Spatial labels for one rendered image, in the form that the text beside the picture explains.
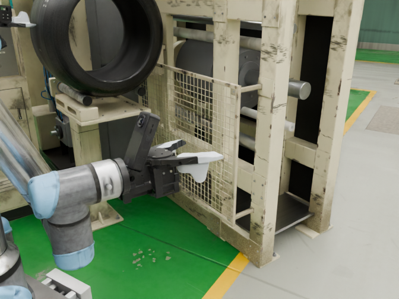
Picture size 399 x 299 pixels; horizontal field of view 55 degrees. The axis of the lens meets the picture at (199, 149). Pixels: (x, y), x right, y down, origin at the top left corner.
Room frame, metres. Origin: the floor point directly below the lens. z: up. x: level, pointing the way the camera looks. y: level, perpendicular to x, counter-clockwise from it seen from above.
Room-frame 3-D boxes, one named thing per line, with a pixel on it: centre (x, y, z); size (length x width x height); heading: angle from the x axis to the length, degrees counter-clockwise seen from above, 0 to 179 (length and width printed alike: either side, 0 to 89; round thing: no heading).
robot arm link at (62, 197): (0.60, 0.24, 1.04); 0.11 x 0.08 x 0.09; 122
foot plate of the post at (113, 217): (2.11, 0.67, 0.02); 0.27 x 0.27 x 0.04; 37
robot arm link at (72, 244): (0.61, 0.25, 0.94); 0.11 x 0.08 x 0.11; 32
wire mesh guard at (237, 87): (1.93, 0.10, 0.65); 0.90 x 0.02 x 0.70; 37
